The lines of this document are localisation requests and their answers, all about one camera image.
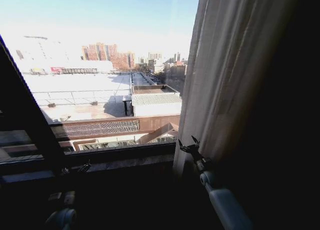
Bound dark blackout curtain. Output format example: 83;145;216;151
0;34;66;171
212;0;320;230

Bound white flat-roofed building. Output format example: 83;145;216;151
21;59;135;122

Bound sheer white curtain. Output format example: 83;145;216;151
172;0;305;177

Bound brown lattice facade building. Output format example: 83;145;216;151
49;114;181;144

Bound red brick high-rise building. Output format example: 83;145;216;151
81;41;136;71

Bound grey corrugated roof shed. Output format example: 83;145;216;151
130;84;183;118

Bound dark window sill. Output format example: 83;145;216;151
0;141;177;185

